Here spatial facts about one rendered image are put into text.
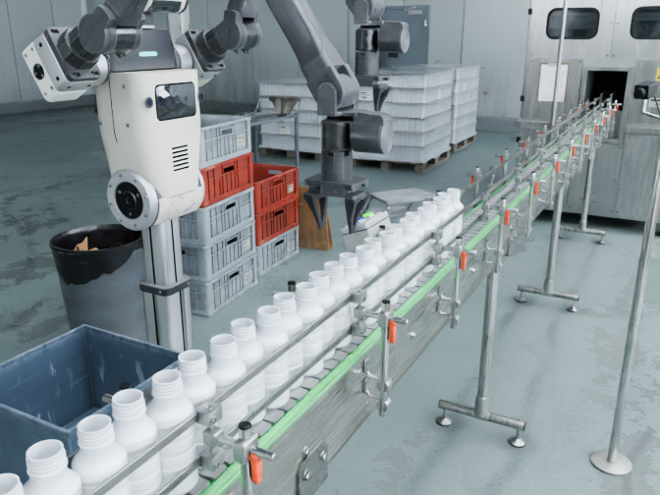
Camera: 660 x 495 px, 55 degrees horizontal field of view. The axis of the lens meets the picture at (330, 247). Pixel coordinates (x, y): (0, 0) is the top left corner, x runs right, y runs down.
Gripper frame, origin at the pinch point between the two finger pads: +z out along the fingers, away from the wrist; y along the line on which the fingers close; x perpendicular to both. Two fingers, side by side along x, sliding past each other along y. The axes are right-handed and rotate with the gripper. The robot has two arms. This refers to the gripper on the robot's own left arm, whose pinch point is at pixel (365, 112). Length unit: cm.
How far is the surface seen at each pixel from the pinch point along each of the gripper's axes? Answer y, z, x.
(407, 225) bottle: -16.7, 24.0, 11.1
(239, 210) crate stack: 162, 84, -162
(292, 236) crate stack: 173, 123, -240
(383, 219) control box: -2.8, 28.9, -6.9
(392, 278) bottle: -18.4, 33.0, 23.1
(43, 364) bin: 43, 50, 67
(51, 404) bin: 43, 60, 67
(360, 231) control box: -0.9, 29.9, 3.2
